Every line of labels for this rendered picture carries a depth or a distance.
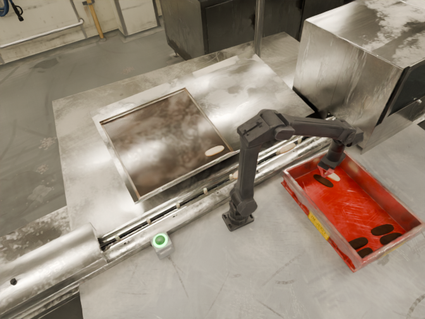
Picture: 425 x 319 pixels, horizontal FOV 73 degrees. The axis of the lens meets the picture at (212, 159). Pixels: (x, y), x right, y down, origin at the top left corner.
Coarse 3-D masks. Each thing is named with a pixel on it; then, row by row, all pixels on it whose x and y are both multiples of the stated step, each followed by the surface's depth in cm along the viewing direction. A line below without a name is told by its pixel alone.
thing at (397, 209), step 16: (304, 160) 130; (352, 160) 128; (288, 176) 124; (352, 176) 132; (368, 176) 123; (304, 192) 119; (368, 192) 127; (384, 192) 118; (384, 208) 121; (400, 208) 113; (400, 224) 116; (416, 224) 109; (336, 240) 107; (400, 240) 103; (352, 256) 101; (368, 256) 100
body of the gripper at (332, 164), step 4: (328, 152) 118; (332, 152) 116; (324, 156) 121; (328, 156) 119; (332, 156) 117; (336, 156) 116; (340, 156) 117; (344, 156) 121; (320, 160) 121; (324, 160) 120; (328, 160) 120; (332, 160) 119; (336, 160) 118; (340, 160) 119; (328, 164) 118; (332, 164) 118; (336, 164) 118; (332, 168) 118
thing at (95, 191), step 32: (192, 64) 206; (288, 64) 199; (96, 96) 188; (128, 96) 186; (64, 128) 170; (96, 128) 168; (64, 160) 153; (96, 160) 152; (224, 160) 146; (96, 192) 138; (128, 192) 137; (160, 192) 136; (96, 224) 127
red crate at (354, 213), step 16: (304, 176) 136; (288, 192) 130; (320, 192) 130; (336, 192) 129; (352, 192) 129; (304, 208) 124; (320, 208) 124; (336, 208) 124; (352, 208) 123; (368, 208) 123; (336, 224) 119; (352, 224) 119; (368, 224) 118; (384, 224) 118; (368, 240) 114
